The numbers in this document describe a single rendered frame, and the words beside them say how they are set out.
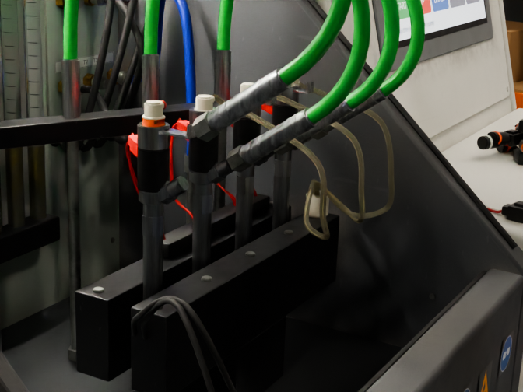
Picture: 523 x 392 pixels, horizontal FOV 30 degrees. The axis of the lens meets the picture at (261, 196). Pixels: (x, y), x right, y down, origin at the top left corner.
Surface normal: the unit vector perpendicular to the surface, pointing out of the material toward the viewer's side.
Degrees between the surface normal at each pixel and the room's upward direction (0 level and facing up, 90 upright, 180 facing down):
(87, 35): 90
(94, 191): 90
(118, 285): 0
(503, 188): 0
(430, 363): 0
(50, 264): 90
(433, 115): 76
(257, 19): 90
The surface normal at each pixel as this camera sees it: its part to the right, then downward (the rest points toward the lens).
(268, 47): -0.50, 0.24
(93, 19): 0.87, 0.18
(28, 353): 0.04, -0.95
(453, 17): 0.85, -0.06
